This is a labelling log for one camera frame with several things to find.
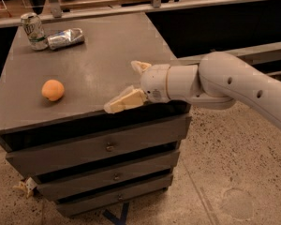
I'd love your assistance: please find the lying silver redbull can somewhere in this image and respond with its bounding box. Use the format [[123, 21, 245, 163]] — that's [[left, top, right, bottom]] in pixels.
[[47, 28, 85, 50]]

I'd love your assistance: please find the grey metal railing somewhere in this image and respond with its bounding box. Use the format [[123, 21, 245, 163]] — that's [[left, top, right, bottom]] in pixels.
[[0, 0, 281, 77]]

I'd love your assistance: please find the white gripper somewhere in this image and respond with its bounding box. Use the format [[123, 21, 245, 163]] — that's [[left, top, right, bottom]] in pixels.
[[104, 61, 170, 113]]

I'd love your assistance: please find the top grey drawer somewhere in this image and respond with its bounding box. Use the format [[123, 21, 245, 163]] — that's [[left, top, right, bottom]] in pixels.
[[6, 113, 190, 177]]

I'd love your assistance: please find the grey drawer cabinet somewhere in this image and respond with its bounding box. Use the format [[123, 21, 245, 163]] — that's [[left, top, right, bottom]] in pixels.
[[0, 14, 189, 206]]

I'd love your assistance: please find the crumpled paper scrap on floor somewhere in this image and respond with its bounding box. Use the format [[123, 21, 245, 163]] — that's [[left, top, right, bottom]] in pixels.
[[14, 177, 37, 198]]

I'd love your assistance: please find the upright green soda can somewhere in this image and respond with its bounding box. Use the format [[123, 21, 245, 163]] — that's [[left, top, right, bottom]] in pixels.
[[21, 12, 48, 51]]

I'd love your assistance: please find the grey drawer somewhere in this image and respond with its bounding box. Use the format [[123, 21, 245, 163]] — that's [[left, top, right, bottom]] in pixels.
[[37, 150, 180, 201], [6, 113, 190, 177], [56, 174, 173, 217]]

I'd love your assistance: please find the blue tape on floor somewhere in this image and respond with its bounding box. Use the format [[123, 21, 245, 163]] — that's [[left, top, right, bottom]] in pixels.
[[102, 202, 130, 225]]

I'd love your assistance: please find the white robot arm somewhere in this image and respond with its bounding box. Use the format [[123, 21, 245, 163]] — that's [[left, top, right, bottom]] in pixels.
[[104, 52, 281, 129]]

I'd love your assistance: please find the bottom grey drawer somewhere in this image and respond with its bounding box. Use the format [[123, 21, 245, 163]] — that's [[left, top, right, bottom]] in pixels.
[[56, 174, 173, 217]]

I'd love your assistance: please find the orange fruit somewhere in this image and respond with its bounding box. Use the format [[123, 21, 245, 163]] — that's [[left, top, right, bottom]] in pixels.
[[41, 80, 65, 101]]

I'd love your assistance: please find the middle grey drawer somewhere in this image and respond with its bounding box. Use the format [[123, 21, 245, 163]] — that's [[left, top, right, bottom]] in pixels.
[[37, 150, 180, 201]]

